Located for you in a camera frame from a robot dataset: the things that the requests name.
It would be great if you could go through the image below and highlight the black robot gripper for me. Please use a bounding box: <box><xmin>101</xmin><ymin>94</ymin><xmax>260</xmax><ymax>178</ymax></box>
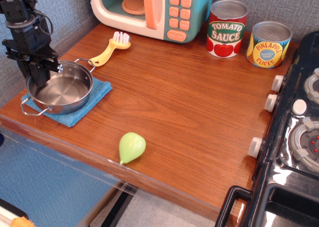
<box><xmin>2</xmin><ymin>17</ymin><xmax>63</xmax><ymax>87</ymax></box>

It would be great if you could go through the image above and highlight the stainless steel pot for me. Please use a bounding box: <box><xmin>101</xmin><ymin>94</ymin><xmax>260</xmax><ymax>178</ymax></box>
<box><xmin>20</xmin><ymin>58</ymin><xmax>96</xmax><ymax>116</ymax></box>

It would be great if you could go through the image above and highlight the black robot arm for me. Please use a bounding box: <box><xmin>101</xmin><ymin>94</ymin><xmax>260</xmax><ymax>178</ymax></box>
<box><xmin>0</xmin><ymin>0</ymin><xmax>63</xmax><ymax>87</ymax></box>

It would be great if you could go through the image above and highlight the blue folded cloth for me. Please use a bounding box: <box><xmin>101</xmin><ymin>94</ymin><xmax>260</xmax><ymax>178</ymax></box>
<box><xmin>20</xmin><ymin>78</ymin><xmax>113</xmax><ymax>127</ymax></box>

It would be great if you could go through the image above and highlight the yellow dish brush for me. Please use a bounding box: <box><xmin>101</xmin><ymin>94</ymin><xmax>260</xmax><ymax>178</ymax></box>
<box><xmin>88</xmin><ymin>31</ymin><xmax>131</xmax><ymax>67</ymax></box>

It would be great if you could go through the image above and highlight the green plastic pear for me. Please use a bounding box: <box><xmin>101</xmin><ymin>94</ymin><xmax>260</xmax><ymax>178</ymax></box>
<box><xmin>119</xmin><ymin>132</ymin><xmax>146</xmax><ymax>165</ymax></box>

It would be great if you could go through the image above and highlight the orange fuzzy object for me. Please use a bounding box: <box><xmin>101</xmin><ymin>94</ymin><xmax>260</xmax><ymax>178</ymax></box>
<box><xmin>9</xmin><ymin>217</ymin><xmax>35</xmax><ymax>227</ymax></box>

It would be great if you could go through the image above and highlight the toy microwave oven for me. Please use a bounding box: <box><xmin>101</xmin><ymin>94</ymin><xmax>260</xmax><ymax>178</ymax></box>
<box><xmin>90</xmin><ymin>0</ymin><xmax>212</xmax><ymax>43</ymax></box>

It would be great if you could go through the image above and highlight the tomato sauce can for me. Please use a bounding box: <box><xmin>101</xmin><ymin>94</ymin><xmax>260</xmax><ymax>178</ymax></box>
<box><xmin>206</xmin><ymin>0</ymin><xmax>248</xmax><ymax>58</ymax></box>

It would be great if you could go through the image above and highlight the pineapple slices can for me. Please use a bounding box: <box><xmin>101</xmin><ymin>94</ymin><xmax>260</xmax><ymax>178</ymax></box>
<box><xmin>246</xmin><ymin>21</ymin><xmax>293</xmax><ymax>69</ymax></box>

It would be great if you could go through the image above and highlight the black toy stove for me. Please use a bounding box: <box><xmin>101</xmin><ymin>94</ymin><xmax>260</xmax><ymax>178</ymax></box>
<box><xmin>216</xmin><ymin>31</ymin><xmax>319</xmax><ymax>227</ymax></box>

